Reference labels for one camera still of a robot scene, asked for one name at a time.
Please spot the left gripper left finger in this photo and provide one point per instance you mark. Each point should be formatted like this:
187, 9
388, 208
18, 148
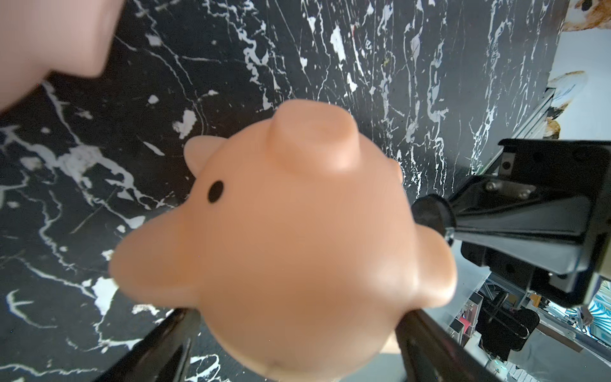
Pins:
163, 355

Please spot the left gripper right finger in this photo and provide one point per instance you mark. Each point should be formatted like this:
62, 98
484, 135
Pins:
430, 354

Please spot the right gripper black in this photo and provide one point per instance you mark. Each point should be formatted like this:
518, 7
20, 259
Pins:
548, 206

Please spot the pink piggy bank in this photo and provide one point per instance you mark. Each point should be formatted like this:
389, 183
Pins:
297, 245
64, 36

